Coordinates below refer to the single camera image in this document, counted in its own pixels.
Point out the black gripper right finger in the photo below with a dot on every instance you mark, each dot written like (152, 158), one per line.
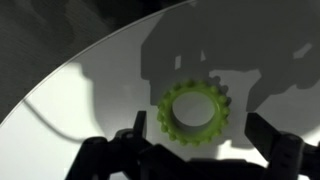
(262, 135)

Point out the white round table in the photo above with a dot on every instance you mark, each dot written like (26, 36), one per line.
(263, 55)

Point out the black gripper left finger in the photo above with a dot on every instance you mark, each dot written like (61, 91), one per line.
(139, 127)

